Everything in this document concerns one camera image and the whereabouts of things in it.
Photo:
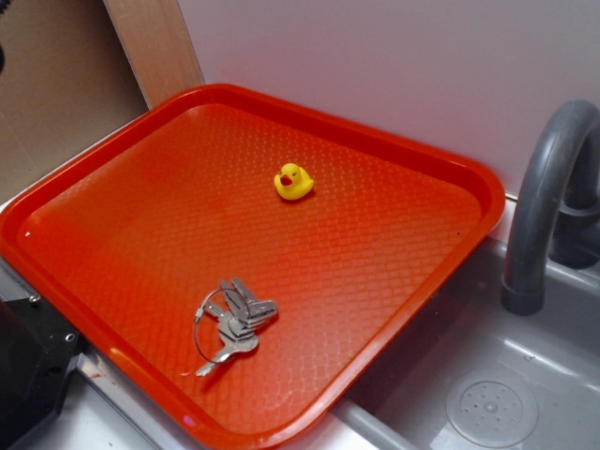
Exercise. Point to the yellow rubber duck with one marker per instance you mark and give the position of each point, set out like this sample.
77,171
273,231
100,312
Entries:
293,182

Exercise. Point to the red plastic tray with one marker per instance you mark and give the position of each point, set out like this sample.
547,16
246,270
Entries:
127,240

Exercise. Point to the grey curved faucet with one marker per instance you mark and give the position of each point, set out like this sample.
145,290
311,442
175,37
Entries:
557,213

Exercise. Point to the silver keys on ring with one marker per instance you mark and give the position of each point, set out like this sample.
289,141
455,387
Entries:
238,315

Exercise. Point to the grey plastic sink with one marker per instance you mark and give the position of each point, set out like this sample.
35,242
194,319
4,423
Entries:
466,374

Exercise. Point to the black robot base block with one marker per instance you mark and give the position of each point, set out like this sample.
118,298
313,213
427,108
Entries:
39,352

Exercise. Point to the wooden board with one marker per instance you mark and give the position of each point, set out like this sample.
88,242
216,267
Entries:
156,41

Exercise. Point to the brown cardboard panel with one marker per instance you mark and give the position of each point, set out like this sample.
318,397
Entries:
66,84

